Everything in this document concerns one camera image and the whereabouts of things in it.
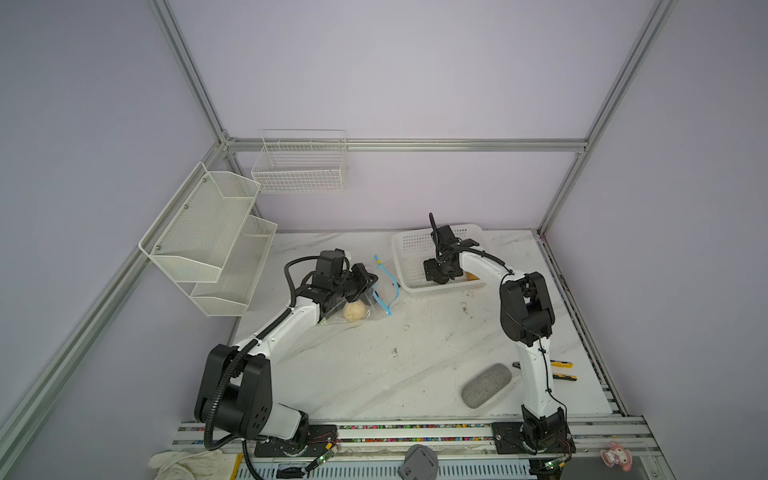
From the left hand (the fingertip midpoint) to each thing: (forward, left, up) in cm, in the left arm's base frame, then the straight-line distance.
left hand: (379, 277), depth 84 cm
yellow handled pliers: (-18, -52, -18) cm, 58 cm away
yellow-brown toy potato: (-6, -24, +9) cm, 26 cm away
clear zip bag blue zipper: (-5, +1, -5) cm, 7 cm away
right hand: (+13, -19, -13) cm, 27 cm away
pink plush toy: (-41, -58, -15) cm, 72 cm away
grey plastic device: (-42, -11, -18) cm, 47 cm away
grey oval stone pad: (-23, -32, -15) cm, 43 cm away
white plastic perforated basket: (+24, -11, -15) cm, 30 cm away
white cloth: (-43, +42, -18) cm, 62 cm away
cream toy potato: (-3, +8, -13) cm, 15 cm away
